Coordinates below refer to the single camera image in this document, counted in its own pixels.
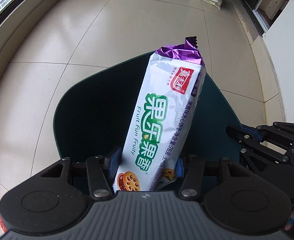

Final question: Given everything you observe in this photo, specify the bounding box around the red fuzzy slipper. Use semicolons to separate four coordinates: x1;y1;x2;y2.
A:
0;215;7;233

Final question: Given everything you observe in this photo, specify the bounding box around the dark teal trash bin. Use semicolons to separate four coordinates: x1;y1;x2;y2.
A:
53;53;241;163

